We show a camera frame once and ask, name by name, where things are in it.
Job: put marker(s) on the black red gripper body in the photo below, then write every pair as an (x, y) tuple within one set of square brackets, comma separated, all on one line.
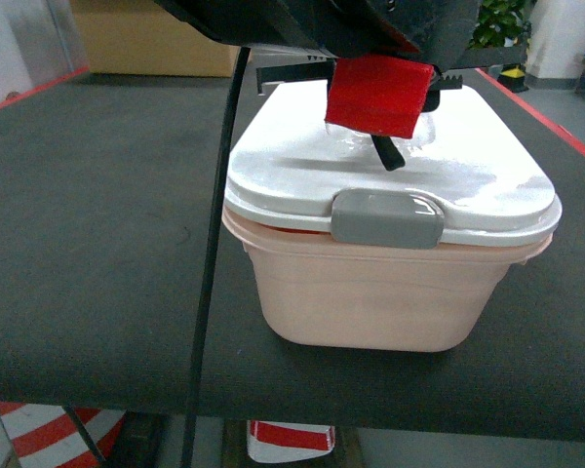
[(385, 61)]

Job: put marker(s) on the white box lid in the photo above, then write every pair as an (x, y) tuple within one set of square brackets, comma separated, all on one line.
[(462, 166)]

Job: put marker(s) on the pink plastic box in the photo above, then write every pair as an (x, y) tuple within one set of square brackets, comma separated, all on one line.
[(314, 290)]

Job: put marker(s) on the cardboard box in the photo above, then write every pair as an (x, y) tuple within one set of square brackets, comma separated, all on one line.
[(141, 38)]

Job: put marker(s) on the potted green plant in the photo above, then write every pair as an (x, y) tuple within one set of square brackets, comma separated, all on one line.
[(502, 22)]

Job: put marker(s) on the yellow black traffic cone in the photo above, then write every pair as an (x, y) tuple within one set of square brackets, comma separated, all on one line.
[(513, 78)]

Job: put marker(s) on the red white striped cone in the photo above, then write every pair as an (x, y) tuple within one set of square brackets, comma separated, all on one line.
[(271, 442)]

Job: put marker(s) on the left red white cone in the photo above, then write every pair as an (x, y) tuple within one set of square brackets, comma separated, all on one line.
[(45, 436)]

